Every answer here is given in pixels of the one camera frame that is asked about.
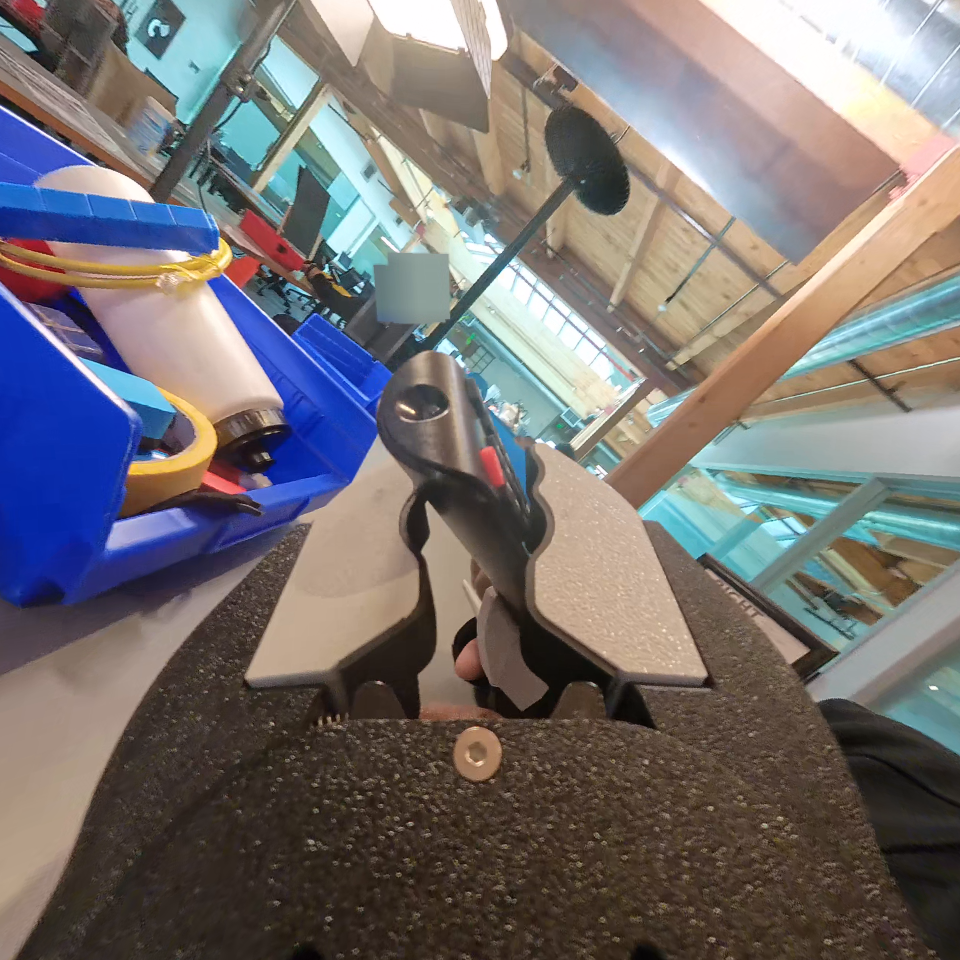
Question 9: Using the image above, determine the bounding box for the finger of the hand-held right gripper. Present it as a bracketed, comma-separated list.
[476, 585, 550, 712]

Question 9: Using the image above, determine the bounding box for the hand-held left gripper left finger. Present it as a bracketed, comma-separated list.
[246, 486, 439, 699]

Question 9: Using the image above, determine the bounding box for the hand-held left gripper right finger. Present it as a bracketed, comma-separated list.
[523, 442, 711, 706]

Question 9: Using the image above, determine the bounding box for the blue storage bin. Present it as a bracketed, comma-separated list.
[0, 105, 380, 609]
[292, 311, 393, 415]

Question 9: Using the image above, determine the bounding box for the yellow network cable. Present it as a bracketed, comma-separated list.
[0, 236, 235, 292]

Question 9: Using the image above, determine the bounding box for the black framed tag sign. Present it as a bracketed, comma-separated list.
[697, 553, 840, 680]

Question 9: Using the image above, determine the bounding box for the red plastic piece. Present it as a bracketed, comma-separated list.
[204, 459, 273, 496]

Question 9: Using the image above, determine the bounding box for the yellow tape roll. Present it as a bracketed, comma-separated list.
[120, 388, 220, 519]

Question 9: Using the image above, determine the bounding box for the white film roll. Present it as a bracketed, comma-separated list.
[33, 165, 292, 472]

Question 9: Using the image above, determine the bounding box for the red storage bin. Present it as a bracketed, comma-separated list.
[240, 210, 309, 290]

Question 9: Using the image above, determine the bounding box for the clear plastic bag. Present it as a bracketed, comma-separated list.
[37, 303, 106, 361]

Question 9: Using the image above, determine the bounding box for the black round disc stand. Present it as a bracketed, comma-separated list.
[438, 105, 631, 345]

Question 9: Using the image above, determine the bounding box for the small red box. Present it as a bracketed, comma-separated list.
[0, 238, 69, 303]

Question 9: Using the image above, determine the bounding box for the dark hanging ceiling panel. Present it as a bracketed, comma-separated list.
[495, 0, 927, 265]

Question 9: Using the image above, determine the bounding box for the black light stand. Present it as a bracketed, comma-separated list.
[150, 0, 297, 204]

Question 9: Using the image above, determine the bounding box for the studio light panel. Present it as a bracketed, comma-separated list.
[307, 0, 513, 135]

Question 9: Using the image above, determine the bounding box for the black strap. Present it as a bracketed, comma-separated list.
[146, 489, 265, 520]

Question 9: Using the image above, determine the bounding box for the wooden support post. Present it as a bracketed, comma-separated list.
[606, 146, 960, 511]

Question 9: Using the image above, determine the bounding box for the silver spiral duct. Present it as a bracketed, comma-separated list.
[645, 273, 960, 421]

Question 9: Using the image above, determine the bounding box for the black wall poster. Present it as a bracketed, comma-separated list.
[142, 0, 187, 60]

